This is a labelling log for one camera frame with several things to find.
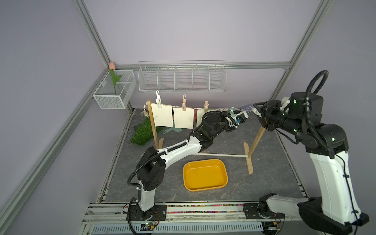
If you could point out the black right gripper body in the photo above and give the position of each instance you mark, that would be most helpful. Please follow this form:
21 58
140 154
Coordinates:
278 120

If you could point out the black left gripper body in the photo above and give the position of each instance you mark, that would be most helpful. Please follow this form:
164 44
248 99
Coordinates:
223 123

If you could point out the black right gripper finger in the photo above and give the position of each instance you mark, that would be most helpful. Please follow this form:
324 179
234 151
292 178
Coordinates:
259 117
264 105

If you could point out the green clothespin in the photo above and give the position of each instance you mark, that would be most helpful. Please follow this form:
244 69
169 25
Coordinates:
231 111

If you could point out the white postcard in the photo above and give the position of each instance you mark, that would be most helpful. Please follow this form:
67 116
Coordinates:
183 119
162 115
236 108
198 116

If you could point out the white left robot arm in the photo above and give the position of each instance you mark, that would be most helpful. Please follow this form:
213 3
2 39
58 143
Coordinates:
149 172

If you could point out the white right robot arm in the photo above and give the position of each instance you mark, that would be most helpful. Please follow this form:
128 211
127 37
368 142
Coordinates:
335 211

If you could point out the wooden hooked clothespin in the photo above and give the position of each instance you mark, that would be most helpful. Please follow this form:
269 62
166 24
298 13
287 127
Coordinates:
184 103

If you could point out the yellow plastic tray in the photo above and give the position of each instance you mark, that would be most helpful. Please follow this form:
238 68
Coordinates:
205 175

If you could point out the white hooked clothespin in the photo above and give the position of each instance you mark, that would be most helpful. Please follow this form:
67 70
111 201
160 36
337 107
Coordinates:
158 99

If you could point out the green artificial grass mat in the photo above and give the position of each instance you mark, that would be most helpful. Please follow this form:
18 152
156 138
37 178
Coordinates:
143 133

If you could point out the pink artificial tulip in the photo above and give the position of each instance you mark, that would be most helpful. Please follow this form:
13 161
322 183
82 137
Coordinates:
115 78

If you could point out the wooden drying rack frame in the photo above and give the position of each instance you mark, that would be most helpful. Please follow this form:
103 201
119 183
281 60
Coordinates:
248 150

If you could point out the white wire wall shelf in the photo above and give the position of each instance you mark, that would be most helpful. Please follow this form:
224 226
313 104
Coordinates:
183 76

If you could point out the white mesh wall basket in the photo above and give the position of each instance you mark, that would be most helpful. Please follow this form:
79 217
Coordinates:
105 96

